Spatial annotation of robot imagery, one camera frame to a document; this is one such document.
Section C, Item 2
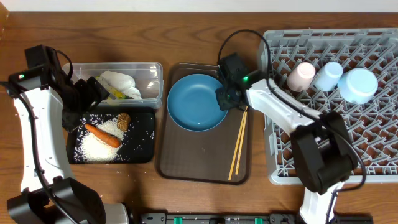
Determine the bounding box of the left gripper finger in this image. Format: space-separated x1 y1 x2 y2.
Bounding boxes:
87 77 110 106
74 78 98 112

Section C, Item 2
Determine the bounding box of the white napkin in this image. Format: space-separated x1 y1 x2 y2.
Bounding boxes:
99 71 142 100

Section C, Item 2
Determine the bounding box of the dark blue plate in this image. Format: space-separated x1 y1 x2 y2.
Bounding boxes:
167 74 228 132

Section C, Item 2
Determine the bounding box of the brown textured food piece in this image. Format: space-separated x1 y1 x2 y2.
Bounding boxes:
117 113 131 132

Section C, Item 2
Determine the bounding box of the orange carrot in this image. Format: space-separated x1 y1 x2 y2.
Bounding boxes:
85 124 121 148

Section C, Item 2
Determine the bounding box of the pink cup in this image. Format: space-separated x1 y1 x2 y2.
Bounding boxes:
287 62 316 92

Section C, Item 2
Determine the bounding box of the light blue cup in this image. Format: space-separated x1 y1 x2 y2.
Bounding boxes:
313 62 343 91

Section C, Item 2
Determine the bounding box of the light blue rice bowl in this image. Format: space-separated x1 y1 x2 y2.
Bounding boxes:
338 68 378 104

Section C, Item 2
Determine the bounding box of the yellow green snack wrapper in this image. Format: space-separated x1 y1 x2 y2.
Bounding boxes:
95 76 127 100

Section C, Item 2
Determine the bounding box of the wooden chopstick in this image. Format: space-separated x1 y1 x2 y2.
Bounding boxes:
235 111 248 175
228 113 244 181

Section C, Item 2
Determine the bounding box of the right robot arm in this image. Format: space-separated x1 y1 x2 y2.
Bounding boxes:
216 70 360 223

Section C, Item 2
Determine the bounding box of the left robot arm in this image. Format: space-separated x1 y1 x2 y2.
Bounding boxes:
5 65 130 223

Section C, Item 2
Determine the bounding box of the grey dishwasher rack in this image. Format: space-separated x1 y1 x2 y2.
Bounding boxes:
257 28 397 184

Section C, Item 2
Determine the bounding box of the clear plastic bin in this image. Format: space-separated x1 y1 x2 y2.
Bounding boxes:
62 62 164 109

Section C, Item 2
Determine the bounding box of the black tray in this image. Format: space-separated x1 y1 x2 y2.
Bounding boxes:
65 106 156 165

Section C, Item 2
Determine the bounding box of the white rice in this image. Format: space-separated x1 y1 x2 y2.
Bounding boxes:
73 113 155 164

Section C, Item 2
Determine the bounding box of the brown serving tray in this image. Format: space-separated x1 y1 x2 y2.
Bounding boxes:
154 63 255 185

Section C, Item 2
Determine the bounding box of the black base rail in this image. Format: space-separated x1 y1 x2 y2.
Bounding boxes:
136 212 374 224

